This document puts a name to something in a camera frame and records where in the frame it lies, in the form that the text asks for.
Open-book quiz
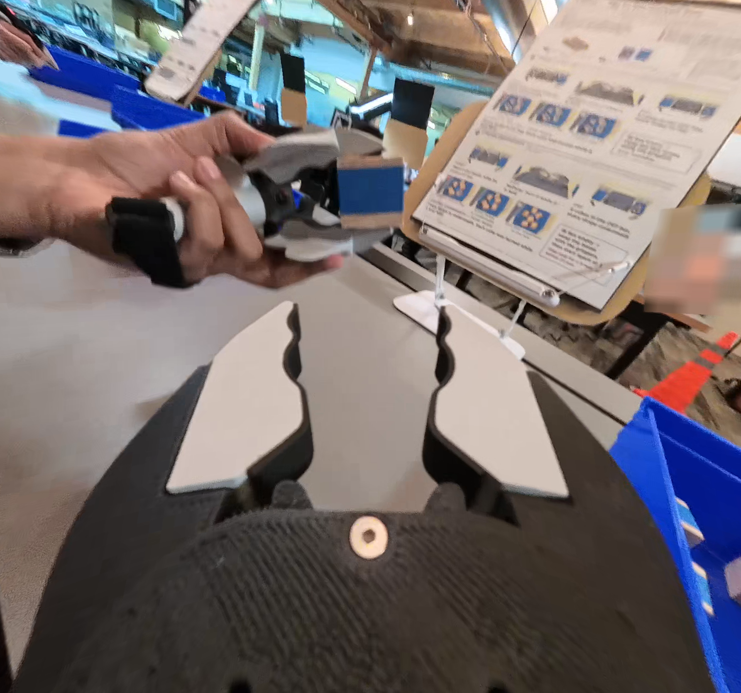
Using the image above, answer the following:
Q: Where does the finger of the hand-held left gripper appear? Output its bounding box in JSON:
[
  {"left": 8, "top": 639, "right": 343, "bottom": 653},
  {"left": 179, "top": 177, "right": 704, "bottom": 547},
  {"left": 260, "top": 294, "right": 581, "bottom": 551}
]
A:
[
  {"left": 242, "top": 128, "right": 385, "bottom": 185},
  {"left": 262, "top": 215, "right": 396, "bottom": 263}
]

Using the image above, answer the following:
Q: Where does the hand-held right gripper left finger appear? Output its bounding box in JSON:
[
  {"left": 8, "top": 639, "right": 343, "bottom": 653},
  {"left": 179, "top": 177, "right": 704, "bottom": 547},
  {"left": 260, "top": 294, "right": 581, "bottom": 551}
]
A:
[{"left": 166, "top": 300, "right": 315, "bottom": 501}]

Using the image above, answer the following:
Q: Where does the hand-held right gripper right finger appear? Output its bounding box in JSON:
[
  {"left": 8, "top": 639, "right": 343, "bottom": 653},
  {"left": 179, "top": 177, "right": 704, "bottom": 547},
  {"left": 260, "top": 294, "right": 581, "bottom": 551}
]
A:
[{"left": 423, "top": 305, "right": 570, "bottom": 517}]

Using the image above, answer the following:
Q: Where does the grey desk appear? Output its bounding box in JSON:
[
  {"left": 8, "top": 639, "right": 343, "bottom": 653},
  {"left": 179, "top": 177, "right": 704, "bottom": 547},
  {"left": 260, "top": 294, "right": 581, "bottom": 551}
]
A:
[{"left": 0, "top": 236, "right": 643, "bottom": 676}]

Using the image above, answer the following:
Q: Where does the person's left hand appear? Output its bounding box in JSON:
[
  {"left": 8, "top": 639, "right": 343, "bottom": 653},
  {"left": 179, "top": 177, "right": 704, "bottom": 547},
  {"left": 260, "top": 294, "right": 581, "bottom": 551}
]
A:
[{"left": 55, "top": 111, "right": 345, "bottom": 291}]

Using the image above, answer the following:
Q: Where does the brown rounded board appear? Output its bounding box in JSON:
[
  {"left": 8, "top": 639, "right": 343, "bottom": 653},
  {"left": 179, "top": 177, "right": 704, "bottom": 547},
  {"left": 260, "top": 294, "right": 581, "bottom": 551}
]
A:
[{"left": 383, "top": 119, "right": 429, "bottom": 171}]

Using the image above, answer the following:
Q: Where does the orange traffic cone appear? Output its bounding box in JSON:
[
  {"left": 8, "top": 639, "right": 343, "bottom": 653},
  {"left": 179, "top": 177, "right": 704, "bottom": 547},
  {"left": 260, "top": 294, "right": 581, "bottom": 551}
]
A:
[{"left": 634, "top": 331, "right": 741, "bottom": 416}]

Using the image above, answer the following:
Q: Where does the blue bin with tag label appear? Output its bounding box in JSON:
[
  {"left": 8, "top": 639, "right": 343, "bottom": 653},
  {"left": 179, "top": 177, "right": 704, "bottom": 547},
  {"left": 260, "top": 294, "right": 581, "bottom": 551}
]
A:
[{"left": 29, "top": 46, "right": 142, "bottom": 97}]

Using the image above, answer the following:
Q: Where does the printed instruction sheet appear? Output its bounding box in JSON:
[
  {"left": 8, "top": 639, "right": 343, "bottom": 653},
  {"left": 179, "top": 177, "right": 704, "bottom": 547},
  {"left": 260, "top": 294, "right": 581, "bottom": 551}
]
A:
[{"left": 412, "top": 0, "right": 741, "bottom": 310}]

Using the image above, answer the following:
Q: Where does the dark desk cable cover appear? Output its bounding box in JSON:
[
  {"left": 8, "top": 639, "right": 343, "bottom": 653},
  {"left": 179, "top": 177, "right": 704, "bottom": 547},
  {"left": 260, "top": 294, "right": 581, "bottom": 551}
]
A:
[{"left": 364, "top": 243, "right": 458, "bottom": 307}]

